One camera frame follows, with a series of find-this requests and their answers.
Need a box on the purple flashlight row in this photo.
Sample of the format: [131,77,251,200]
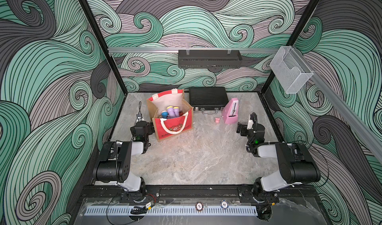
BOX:
[173,107,180,117]
[167,106,176,118]

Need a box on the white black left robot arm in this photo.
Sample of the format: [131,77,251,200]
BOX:
[93,120,154,194]

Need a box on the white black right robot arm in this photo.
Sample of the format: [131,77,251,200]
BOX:
[236,113,321,196]

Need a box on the red canvas tote bag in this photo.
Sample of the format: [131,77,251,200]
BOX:
[146,89,194,141]

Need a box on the pink metronome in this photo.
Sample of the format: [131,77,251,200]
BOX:
[222,98,239,124]

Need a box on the black hard carry case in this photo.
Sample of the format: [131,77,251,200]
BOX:
[189,87,229,111]

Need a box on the clear plastic wall bin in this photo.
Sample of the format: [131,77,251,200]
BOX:
[270,46,313,94]

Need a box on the black front mounting rail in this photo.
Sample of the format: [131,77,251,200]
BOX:
[80,184,302,199]

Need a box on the aluminium rail right wall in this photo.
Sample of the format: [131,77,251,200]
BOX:
[290,47,382,155]

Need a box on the aluminium rail wall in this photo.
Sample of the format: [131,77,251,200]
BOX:
[290,47,382,155]
[108,47,279,54]

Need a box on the aluminium rail back wall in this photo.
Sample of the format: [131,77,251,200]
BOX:
[108,47,279,54]

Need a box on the black wall-mounted shelf tray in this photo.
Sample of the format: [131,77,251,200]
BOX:
[178,49,243,69]

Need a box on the white slotted cable duct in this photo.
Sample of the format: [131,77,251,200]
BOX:
[84,206,258,216]

